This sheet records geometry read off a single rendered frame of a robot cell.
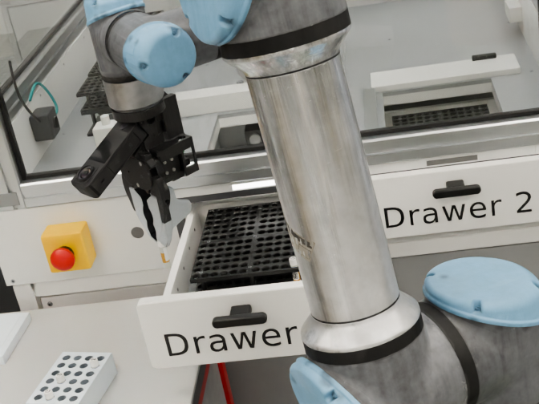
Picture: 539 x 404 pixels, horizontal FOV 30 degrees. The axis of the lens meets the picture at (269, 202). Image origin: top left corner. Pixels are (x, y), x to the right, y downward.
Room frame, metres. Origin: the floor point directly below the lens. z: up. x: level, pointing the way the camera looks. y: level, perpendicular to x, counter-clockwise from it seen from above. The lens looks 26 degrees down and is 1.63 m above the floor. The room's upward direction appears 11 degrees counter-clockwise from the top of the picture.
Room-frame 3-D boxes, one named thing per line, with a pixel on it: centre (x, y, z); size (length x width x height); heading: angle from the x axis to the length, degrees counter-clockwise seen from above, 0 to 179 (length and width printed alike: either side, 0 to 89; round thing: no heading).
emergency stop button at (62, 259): (1.48, 0.35, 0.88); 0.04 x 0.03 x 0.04; 81
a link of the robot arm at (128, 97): (1.28, 0.15, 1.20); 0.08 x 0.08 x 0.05
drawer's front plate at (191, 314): (1.18, 0.06, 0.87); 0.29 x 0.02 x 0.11; 81
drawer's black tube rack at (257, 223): (1.38, 0.03, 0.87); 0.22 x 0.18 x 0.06; 171
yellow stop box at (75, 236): (1.51, 0.35, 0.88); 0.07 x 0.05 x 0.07; 81
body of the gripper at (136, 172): (1.28, 0.14, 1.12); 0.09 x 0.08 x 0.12; 127
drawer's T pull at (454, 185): (1.40, -0.29, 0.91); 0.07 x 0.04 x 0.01; 81
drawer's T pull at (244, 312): (1.15, 0.07, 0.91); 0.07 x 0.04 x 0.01; 81
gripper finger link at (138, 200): (1.29, 0.16, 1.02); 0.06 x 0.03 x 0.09; 127
